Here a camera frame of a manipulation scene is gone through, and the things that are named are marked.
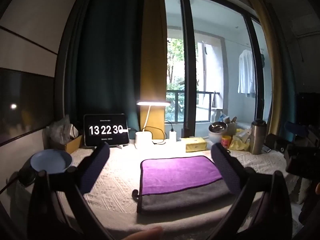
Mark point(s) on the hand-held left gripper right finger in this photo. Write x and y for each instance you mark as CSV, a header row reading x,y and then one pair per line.
x,y
226,170

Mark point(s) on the white charger plug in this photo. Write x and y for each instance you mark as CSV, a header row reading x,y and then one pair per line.
x,y
172,134

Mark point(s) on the stainless steel thermos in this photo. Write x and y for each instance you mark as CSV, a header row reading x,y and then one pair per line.
x,y
258,136

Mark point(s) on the yellow tissue pack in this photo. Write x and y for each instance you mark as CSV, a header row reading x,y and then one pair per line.
x,y
195,144

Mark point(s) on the balcony railing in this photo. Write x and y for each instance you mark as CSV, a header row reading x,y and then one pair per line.
x,y
187,105

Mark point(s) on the white hanging shirt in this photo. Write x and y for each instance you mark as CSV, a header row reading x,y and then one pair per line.
x,y
246,72

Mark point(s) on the black box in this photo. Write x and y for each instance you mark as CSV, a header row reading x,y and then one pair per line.
x,y
274,142

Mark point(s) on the blue bowl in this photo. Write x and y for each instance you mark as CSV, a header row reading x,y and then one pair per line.
x,y
51,161

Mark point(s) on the yellow red can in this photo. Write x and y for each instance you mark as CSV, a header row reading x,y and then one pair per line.
x,y
226,141

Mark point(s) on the white desk lamp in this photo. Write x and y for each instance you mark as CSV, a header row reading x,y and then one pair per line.
x,y
146,135

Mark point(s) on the yellow plastic bag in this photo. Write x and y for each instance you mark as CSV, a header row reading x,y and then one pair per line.
x,y
240,141

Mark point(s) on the tablet clock on stand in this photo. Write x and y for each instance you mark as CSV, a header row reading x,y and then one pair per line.
x,y
105,130

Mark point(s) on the purple towel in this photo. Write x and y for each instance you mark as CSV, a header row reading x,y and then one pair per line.
x,y
177,173

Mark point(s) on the white textured tablecloth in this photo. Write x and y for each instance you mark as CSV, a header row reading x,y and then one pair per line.
x,y
117,180

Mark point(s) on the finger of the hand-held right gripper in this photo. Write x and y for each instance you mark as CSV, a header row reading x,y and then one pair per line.
x,y
297,128

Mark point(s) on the dark green curtain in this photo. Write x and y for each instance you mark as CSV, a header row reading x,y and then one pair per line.
x,y
105,55

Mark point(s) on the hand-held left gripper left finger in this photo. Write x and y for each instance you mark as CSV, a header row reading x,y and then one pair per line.
x,y
96,170

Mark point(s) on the black window frame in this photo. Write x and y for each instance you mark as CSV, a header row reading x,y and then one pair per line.
x,y
188,62

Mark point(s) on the grey towel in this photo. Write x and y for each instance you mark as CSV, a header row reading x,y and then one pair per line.
x,y
182,198

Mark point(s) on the yellow curtain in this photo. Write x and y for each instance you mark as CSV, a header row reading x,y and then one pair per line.
x,y
153,55
266,67

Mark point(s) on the cardboard box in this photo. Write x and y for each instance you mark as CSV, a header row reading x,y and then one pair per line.
x,y
73,142

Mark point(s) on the black round object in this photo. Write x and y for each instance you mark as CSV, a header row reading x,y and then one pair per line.
x,y
26,177

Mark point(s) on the dark wall panel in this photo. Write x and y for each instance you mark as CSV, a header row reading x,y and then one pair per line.
x,y
25,107

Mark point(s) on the white pot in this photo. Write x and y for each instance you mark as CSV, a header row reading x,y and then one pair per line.
x,y
215,137

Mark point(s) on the person's left hand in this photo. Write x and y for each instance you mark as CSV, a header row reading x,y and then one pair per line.
x,y
146,233

